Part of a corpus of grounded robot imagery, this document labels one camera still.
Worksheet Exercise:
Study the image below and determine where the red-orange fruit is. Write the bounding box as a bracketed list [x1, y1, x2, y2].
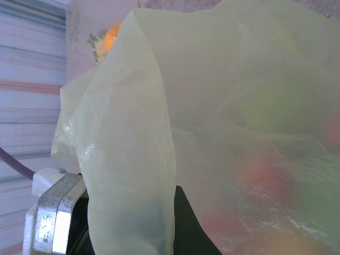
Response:
[325, 111, 340, 146]

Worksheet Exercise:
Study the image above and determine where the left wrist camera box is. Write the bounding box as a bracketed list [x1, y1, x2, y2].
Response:
[23, 167, 87, 255]

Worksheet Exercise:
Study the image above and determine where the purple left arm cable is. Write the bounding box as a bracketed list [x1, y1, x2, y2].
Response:
[0, 147, 37, 181]

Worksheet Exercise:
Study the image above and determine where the yellow avocado print plastic bag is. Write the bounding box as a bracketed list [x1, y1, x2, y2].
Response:
[50, 0, 340, 255]

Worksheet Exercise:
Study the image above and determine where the red fruit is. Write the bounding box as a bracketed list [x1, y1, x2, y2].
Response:
[236, 156, 295, 202]

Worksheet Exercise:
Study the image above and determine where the orange fruit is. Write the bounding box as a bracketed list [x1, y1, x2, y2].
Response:
[103, 22, 123, 52]

